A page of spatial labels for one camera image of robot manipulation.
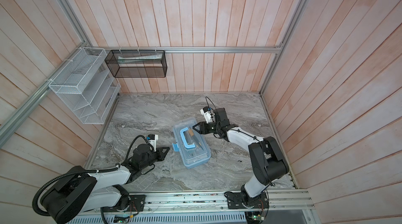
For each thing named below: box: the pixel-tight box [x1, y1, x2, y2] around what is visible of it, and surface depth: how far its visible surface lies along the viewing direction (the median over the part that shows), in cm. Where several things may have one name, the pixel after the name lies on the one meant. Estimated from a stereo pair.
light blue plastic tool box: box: [172, 117, 211, 170], surface depth 83 cm
